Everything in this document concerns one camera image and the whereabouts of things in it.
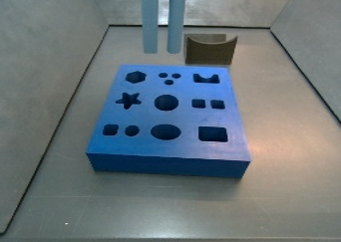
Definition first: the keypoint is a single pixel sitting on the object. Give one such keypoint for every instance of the light blue square-circle peg object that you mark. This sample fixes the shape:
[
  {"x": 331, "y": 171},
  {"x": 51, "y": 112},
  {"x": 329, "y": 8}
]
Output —
[{"x": 150, "y": 16}]

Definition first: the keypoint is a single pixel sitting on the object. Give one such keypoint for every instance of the blue shape-sorter block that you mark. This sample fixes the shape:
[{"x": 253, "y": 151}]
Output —
[{"x": 170, "y": 121}]

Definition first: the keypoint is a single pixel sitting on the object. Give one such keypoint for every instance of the dark olive curved block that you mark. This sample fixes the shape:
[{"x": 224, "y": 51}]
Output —
[{"x": 209, "y": 49}]

